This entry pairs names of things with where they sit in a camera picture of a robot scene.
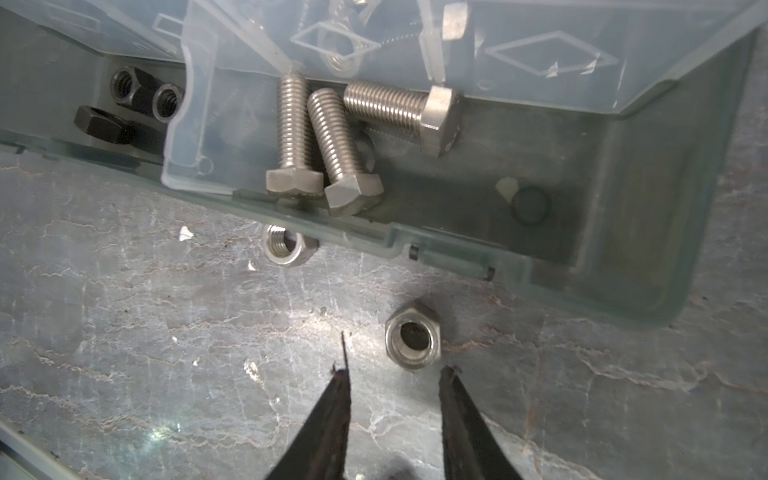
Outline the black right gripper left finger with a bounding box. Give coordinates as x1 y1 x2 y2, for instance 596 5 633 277
266 333 351 479

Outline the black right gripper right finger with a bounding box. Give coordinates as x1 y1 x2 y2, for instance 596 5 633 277
439 366 522 480

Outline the black hex nut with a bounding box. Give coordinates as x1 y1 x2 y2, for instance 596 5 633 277
152 83 185 124
74 106 136 145
110 66 160 116

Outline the silver hex bolt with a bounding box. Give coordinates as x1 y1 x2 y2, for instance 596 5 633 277
343 80 463 157
266 73 324 197
307 88 384 216

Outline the green transparent compartment box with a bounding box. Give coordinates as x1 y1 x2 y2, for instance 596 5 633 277
1 1 767 327

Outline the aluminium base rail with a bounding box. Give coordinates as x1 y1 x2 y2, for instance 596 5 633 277
1 421 82 480

